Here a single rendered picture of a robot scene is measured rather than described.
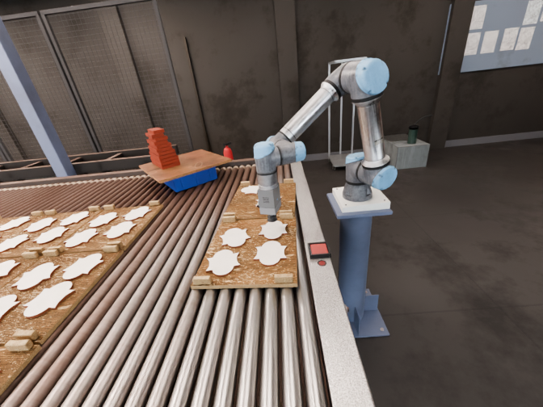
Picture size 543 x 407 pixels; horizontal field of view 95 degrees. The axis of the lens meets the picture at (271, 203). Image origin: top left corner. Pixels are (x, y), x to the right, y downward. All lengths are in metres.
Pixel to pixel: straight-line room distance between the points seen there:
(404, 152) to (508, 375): 3.16
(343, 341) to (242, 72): 4.41
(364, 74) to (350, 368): 0.88
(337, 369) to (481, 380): 1.32
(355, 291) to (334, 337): 0.99
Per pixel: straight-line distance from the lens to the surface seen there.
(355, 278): 1.63
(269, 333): 0.73
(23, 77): 2.71
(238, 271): 0.89
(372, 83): 1.03
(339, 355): 0.71
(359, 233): 1.43
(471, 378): 1.91
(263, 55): 4.72
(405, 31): 5.19
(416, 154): 4.53
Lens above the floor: 1.51
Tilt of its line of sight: 27 degrees down
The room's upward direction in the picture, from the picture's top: 7 degrees counter-clockwise
